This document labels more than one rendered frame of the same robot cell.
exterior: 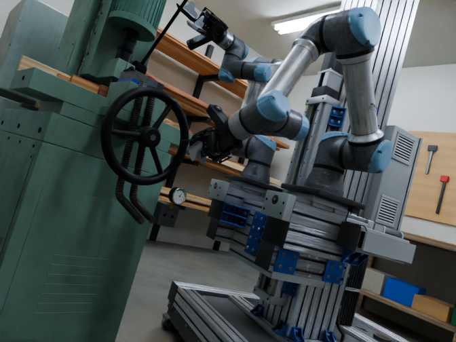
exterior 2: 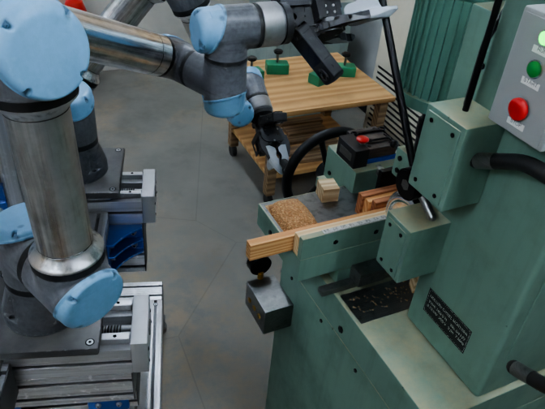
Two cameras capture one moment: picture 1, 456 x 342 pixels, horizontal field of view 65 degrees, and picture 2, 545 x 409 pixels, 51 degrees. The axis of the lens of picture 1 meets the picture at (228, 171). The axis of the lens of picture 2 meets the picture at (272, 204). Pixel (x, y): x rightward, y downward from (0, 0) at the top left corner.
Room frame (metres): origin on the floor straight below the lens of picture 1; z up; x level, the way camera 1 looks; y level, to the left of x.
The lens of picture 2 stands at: (2.41, 0.47, 1.68)
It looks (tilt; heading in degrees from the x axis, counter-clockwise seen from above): 36 degrees down; 195
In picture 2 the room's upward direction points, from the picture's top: 6 degrees clockwise
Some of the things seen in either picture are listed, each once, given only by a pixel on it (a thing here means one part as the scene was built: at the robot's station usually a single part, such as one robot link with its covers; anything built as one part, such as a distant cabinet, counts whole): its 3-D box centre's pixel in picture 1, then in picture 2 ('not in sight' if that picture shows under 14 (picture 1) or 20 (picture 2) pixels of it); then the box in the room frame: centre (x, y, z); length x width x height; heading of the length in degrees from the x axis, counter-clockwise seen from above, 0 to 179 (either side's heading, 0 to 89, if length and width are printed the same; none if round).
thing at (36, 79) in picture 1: (118, 115); (377, 202); (1.23, 0.41, 0.87); 0.61 x 0.30 x 0.06; 134
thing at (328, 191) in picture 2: not in sight; (327, 190); (1.30, 0.30, 0.92); 0.04 x 0.04 x 0.04; 35
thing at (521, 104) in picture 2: not in sight; (517, 109); (1.65, 0.58, 1.36); 0.03 x 0.01 x 0.03; 44
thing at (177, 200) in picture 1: (176, 197); (259, 266); (1.33, 0.16, 0.65); 0.06 x 0.04 x 0.08; 134
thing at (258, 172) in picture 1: (256, 172); (40, 288); (1.78, -0.14, 0.87); 0.15 x 0.15 x 0.10
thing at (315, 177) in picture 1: (325, 180); (75, 152); (1.34, -0.36, 0.87); 0.15 x 0.15 x 0.10
